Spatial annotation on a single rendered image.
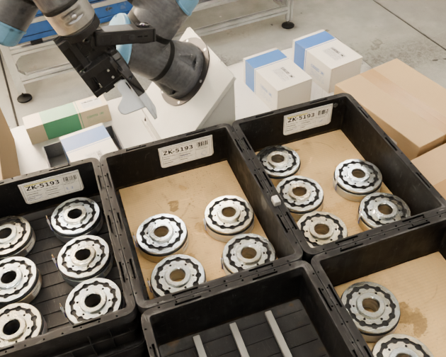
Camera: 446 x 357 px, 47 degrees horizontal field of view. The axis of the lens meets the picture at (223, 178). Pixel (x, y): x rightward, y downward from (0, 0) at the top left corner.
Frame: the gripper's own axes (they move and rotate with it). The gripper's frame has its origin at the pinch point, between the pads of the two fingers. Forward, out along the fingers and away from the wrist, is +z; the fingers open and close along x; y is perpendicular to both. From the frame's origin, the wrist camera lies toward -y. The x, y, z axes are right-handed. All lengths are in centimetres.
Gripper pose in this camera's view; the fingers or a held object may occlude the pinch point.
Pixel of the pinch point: (145, 101)
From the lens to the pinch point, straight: 104.0
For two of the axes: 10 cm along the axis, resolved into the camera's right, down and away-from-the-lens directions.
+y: -7.9, 6.0, -1.0
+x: 4.7, 5.0, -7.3
